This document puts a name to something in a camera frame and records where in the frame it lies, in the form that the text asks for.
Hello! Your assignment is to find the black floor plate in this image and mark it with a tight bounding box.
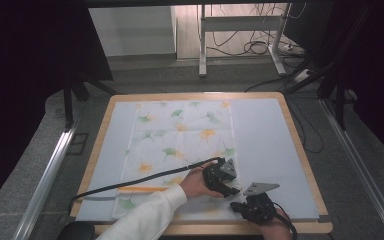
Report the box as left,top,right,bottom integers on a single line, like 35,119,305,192
67,132,90,156

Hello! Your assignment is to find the black floor cable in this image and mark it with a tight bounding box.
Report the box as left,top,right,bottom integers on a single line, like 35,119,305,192
244,74,298,93

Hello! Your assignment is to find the aluminium rail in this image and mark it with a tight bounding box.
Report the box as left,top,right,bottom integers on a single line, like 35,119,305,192
319,99,384,240
11,124,79,240

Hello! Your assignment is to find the thin black looped cable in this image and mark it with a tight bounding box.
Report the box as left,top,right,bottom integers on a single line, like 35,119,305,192
288,99,325,154

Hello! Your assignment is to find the tangle of black floor cables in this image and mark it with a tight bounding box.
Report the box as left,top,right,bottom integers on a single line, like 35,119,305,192
206,3,308,58

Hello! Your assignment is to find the person's right hand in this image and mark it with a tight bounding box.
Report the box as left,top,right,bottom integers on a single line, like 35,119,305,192
258,205,293,240

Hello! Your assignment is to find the person's left hand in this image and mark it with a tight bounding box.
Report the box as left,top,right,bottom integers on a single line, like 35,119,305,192
179,165,226,200

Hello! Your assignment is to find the black metal stand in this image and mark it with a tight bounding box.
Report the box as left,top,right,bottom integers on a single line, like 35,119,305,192
62,76,119,132
284,4,358,131

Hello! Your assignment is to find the black curtain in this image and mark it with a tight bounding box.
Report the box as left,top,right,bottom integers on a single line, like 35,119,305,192
313,0,384,168
0,0,114,218

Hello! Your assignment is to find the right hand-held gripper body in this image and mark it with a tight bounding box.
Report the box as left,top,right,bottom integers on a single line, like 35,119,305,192
242,182,280,225

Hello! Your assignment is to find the wooden-framed white work board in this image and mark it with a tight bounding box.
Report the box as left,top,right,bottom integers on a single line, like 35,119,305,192
74,97,320,224

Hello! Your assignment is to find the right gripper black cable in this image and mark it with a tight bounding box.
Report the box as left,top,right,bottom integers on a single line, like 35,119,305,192
273,202,298,240

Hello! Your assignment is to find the white power strip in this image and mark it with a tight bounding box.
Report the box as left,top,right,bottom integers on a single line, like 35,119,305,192
293,68,314,84
279,43,305,56

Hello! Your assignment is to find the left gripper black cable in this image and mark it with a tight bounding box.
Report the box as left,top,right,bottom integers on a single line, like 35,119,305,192
67,157,219,214

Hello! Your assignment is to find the white leaf-print cloth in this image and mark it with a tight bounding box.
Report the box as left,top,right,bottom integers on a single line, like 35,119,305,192
111,99,242,222

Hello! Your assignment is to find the white metal desk frame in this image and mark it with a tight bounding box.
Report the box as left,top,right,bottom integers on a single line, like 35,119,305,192
198,3,288,78

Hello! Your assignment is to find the black rounded object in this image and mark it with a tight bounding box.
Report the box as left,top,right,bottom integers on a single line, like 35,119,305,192
56,220,97,240

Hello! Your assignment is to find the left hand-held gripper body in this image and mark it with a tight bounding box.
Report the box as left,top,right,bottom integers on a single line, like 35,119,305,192
202,157,238,193

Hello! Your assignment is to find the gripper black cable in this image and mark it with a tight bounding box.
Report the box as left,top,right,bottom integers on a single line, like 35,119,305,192
273,202,298,240
67,157,219,214

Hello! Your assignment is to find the white panel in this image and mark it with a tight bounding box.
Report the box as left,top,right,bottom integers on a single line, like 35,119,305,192
88,5,178,58

